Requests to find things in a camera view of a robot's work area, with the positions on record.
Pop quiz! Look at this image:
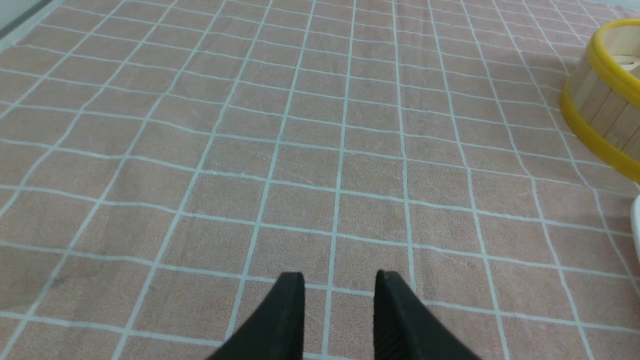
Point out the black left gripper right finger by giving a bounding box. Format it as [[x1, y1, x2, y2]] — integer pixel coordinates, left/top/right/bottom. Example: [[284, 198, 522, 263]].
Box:
[[374, 270, 479, 360]]

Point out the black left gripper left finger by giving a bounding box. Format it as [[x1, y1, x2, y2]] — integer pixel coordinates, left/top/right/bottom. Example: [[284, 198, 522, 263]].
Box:
[[208, 272, 306, 360]]

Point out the white square plate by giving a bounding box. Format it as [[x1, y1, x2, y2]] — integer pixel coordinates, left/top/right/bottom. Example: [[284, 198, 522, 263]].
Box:
[[630, 194, 640, 259]]

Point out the pink grid tablecloth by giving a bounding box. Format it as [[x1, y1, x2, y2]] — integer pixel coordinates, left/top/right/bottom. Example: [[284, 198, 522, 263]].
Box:
[[0, 0, 639, 360]]

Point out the bamboo steamer basket yellow rim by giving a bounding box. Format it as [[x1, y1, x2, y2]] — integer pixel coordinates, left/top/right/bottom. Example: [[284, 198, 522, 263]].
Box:
[[558, 18, 640, 182]]

